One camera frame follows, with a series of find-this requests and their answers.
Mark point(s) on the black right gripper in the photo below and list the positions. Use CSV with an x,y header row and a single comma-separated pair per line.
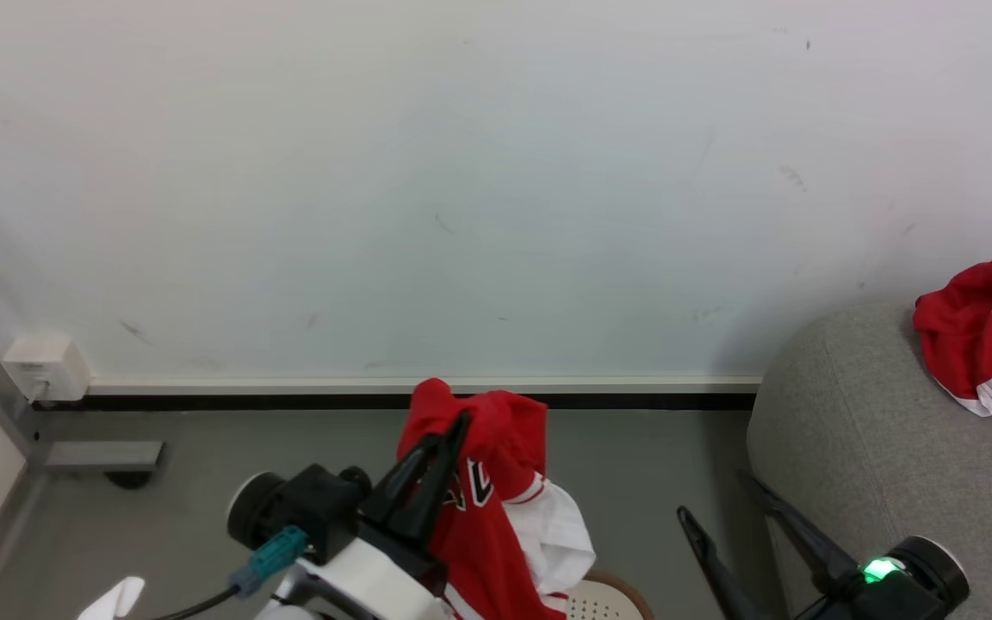
x,y
901,590

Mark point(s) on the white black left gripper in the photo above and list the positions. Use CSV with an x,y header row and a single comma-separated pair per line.
x,y
324,508

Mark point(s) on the red jersey with white trim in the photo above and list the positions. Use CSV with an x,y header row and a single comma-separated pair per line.
x,y
496,430

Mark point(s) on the red and white jersey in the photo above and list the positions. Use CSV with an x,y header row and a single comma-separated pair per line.
x,y
978,331

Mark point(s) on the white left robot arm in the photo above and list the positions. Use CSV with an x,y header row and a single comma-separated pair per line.
x,y
114,598

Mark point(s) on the grey fabric sofa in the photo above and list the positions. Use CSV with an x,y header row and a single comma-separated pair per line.
x,y
892,456

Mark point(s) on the cream perforated laundry basket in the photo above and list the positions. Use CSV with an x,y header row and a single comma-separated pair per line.
x,y
599,603

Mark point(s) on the black skirting strip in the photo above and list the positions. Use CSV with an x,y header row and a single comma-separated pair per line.
x,y
246,402

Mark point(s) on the black caster wheel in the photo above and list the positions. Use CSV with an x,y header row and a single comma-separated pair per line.
x,y
128,479

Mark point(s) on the grey metal frame foot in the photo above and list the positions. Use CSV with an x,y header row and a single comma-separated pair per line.
x,y
104,455

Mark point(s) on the white wall socket box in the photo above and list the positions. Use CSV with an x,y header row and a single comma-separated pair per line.
x,y
46,368

